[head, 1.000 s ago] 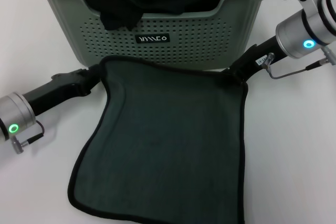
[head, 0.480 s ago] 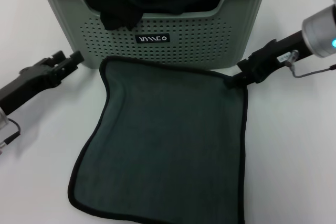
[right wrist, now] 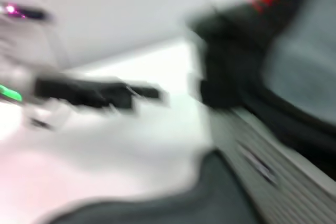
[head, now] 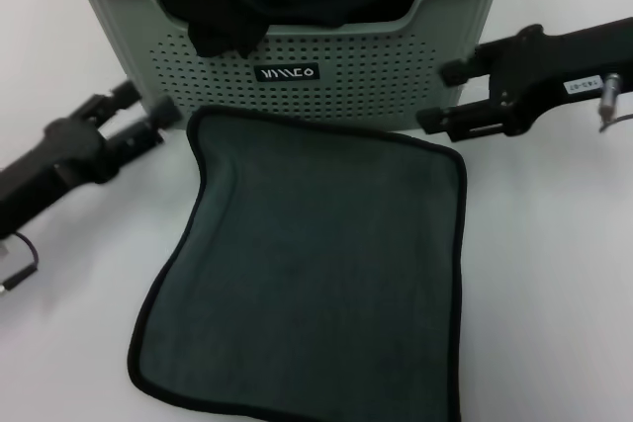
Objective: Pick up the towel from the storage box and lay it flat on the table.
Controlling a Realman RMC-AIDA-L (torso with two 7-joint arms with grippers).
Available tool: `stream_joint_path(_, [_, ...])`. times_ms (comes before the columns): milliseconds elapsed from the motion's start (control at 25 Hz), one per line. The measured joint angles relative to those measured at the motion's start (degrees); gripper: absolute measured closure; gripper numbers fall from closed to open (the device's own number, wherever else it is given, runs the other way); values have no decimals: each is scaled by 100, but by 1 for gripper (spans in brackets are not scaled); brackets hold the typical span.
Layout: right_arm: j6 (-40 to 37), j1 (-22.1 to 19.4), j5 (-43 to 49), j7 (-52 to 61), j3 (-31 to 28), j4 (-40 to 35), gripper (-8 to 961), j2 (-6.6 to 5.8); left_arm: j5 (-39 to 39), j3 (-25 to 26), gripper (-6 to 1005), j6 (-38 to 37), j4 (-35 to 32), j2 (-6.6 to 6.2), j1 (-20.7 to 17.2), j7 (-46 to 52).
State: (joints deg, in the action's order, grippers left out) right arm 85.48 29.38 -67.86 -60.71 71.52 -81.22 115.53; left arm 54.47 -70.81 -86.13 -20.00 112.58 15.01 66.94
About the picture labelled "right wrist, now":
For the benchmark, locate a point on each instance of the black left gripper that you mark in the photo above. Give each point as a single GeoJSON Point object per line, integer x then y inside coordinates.
{"type": "Point", "coordinates": [84, 93]}

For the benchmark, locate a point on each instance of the grey-green perforated storage box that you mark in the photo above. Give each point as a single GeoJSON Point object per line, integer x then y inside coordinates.
{"type": "Point", "coordinates": [262, 161]}

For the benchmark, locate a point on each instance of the black cloth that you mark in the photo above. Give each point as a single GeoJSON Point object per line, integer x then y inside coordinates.
{"type": "Point", "coordinates": [231, 58]}

